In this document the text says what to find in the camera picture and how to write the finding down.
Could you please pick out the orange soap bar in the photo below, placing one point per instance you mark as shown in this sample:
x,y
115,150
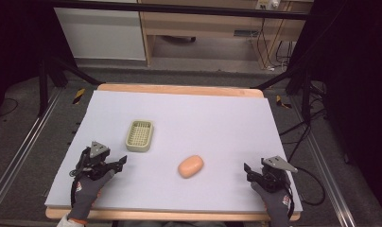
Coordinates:
x,y
190,166

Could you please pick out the white power strip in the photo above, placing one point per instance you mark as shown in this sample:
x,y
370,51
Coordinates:
x,y
268,3

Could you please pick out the metal floor rail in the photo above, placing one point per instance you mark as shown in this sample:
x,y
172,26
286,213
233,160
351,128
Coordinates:
x,y
327,170
25,148

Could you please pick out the wooden table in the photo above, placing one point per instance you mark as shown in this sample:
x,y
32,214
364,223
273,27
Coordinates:
x,y
179,89

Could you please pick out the person's right hand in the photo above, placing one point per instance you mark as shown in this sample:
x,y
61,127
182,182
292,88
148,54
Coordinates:
x,y
274,205

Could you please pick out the yellow black striped tape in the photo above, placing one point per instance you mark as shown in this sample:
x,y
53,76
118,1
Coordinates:
x,y
282,102
78,96

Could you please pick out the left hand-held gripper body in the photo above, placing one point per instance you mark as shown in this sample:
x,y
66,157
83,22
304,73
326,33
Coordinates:
x,y
97,150

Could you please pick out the dark curtain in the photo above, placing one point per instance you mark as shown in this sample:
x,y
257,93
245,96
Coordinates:
x,y
356,78
15,38

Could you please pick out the wooden desk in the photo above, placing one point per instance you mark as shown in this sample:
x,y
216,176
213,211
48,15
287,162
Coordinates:
x,y
204,25

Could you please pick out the beige slotted soap dish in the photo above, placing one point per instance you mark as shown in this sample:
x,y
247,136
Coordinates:
x,y
140,135

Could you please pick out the white foam mat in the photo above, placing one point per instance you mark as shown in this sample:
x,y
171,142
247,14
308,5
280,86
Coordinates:
x,y
195,126

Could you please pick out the white cabinet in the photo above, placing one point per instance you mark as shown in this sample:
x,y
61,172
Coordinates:
x,y
100,34

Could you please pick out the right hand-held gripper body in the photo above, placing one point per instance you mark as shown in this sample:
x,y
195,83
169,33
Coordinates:
x,y
275,171

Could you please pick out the black metal stand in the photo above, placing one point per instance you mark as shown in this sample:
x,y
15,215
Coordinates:
x,y
305,94
43,88

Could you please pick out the black horizontal frame bar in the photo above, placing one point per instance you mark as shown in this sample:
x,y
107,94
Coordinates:
x,y
179,8

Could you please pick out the person's left hand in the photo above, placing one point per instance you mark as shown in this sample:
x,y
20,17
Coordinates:
x,y
88,194

